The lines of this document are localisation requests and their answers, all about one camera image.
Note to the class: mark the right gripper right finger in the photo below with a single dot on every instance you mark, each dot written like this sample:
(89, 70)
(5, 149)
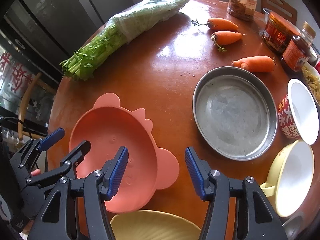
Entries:
(255, 217)

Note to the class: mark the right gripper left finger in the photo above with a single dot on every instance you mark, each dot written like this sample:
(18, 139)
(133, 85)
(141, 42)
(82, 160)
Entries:
(75, 209)

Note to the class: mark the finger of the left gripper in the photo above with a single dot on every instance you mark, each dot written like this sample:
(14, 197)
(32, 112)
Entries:
(28, 155)
(67, 167)

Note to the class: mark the yellow shell-shaped plate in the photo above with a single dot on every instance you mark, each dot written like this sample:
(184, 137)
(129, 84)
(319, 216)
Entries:
(148, 224)

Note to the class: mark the round metal pan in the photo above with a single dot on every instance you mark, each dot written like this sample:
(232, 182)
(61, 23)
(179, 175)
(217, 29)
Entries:
(235, 113)

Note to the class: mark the red printed paper bowl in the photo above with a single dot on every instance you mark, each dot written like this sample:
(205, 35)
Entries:
(297, 113)

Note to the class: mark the person's hand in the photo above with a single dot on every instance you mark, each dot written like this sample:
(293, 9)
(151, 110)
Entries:
(36, 172)

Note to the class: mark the steel bowl at table edge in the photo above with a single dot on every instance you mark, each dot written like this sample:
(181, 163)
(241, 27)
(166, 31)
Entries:
(293, 224)

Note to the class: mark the celery bunch in bag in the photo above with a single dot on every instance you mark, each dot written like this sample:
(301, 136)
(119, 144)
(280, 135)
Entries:
(120, 29)

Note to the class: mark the grey refrigerator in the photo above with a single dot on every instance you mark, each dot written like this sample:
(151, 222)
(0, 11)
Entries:
(57, 28)

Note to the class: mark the near orange carrot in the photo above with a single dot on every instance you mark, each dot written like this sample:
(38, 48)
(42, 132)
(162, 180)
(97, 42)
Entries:
(256, 64)

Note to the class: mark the orange carrot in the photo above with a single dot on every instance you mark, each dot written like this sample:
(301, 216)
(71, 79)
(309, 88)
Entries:
(256, 64)
(218, 24)
(224, 38)

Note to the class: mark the white plate of stir-fry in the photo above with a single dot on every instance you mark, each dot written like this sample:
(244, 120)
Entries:
(311, 79)

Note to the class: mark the brown sauce bottle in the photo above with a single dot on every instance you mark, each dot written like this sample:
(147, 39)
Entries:
(297, 52)

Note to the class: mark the middle orange carrot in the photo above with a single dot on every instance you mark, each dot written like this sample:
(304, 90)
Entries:
(224, 38)

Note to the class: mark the far orange carrot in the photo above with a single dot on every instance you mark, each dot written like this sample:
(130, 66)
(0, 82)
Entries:
(218, 24)

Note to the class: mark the red jar orange lid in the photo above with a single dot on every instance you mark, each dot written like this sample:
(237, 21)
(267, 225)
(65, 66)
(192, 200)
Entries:
(278, 33)

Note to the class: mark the large steel mixing bowl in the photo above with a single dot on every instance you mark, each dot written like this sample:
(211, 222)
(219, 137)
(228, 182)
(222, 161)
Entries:
(266, 11)

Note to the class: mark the clear jar black lid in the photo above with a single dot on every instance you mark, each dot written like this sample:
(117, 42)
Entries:
(242, 9)

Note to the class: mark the yellow handled ceramic bowl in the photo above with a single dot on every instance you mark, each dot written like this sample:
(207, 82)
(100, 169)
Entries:
(289, 178)

